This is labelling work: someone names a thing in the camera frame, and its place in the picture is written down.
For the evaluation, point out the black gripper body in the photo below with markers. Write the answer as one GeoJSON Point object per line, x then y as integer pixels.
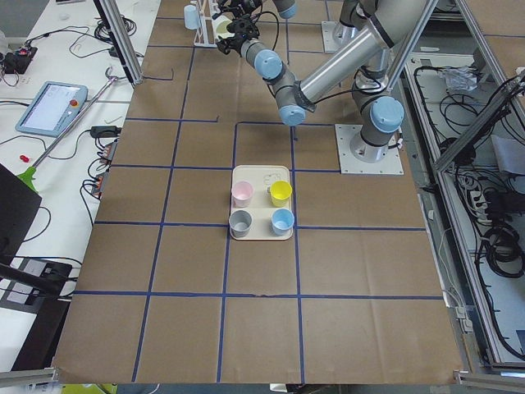
{"type": "Point", "coordinates": [234, 41]}
{"type": "Point", "coordinates": [241, 3]}

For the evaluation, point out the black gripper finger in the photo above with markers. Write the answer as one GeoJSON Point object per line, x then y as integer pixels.
{"type": "Point", "coordinates": [224, 45]}

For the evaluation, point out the cream white plastic cup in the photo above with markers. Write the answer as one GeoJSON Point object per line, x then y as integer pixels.
{"type": "Point", "coordinates": [219, 28]}

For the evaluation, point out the light blue plastic cup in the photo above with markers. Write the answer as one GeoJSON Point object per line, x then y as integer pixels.
{"type": "Point", "coordinates": [191, 17]}

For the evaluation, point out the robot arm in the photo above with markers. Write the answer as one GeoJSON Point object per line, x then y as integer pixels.
{"type": "Point", "coordinates": [377, 25]}
{"type": "Point", "coordinates": [285, 8]}

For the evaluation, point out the pink plastic cup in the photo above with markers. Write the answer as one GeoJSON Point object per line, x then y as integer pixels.
{"type": "Point", "coordinates": [242, 194]}

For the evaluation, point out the yellow plastic cup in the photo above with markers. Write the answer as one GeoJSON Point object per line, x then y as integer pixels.
{"type": "Point", "coordinates": [280, 192]}

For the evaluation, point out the grey plastic cup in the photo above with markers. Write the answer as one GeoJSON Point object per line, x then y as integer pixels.
{"type": "Point", "coordinates": [240, 222]}

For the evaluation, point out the cream plastic tray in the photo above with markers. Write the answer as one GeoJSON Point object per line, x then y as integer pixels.
{"type": "Point", "coordinates": [261, 208]}

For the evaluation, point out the blue teach pendant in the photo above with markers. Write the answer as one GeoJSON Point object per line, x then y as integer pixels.
{"type": "Point", "coordinates": [53, 109]}

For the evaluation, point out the white wire cup rack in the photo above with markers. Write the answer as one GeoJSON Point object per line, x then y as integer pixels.
{"type": "Point", "coordinates": [203, 36]}

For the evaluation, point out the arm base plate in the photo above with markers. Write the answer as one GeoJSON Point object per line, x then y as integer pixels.
{"type": "Point", "coordinates": [369, 164]}
{"type": "Point", "coordinates": [334, 35]}

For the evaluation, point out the aluminium frame post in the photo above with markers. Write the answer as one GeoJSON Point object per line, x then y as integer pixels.
{"type": "Point", "coordinates": [112, 20]}

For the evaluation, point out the grabber stick green handle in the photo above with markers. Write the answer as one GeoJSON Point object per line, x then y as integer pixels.
{"type": "Point", "coordinates": [27, 176]}

